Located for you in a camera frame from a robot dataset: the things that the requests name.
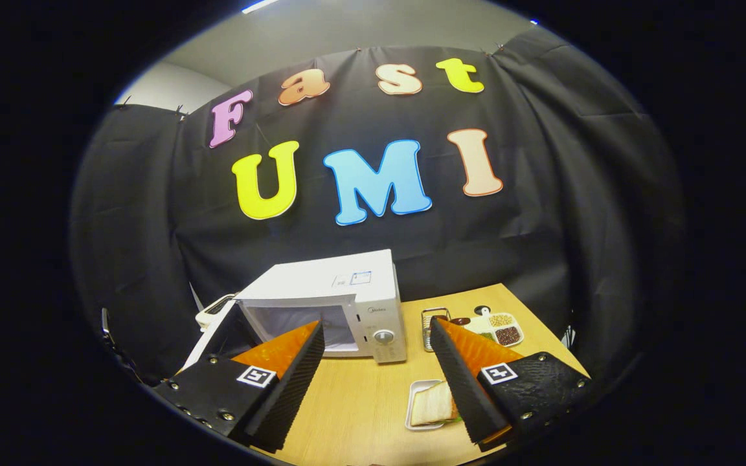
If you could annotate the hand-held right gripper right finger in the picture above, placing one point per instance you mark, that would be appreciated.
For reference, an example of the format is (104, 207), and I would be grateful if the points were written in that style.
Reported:
(463, 388)

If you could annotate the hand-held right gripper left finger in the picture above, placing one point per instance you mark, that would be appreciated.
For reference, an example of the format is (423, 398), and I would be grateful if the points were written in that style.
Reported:
(289, 401)

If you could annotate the sandwich with lettuce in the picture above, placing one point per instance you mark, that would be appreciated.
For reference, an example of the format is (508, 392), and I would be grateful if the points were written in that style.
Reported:
(431, 404)

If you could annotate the white microwave oven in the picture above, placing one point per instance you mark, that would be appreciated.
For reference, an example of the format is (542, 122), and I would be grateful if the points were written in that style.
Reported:
(321, 278)

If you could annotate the white rectangular dish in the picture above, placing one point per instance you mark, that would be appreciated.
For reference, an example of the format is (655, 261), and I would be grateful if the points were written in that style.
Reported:
(415, 395)

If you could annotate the brown wooden spoon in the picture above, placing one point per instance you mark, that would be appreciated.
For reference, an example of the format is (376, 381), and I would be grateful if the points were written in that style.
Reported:
(460, 320)

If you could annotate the white divided plate with beans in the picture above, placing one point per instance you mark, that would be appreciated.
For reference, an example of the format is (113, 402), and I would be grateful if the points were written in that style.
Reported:
(508, 335)

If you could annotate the white toaster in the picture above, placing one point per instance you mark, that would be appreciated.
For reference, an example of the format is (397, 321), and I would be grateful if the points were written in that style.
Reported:
(208, 317)

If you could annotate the black backdrop cloth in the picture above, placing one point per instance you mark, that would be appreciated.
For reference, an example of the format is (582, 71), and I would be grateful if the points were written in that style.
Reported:
(541, 226)

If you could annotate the long ceiling light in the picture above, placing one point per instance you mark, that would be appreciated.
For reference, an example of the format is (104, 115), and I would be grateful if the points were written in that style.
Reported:
(259, 5)

